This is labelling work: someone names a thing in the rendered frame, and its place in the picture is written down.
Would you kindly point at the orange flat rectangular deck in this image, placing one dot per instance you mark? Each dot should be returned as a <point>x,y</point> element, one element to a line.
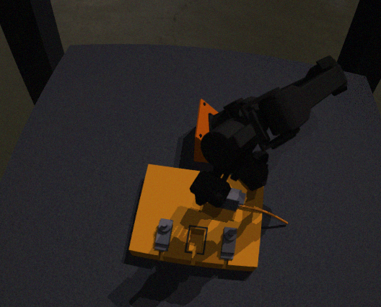
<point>171,227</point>

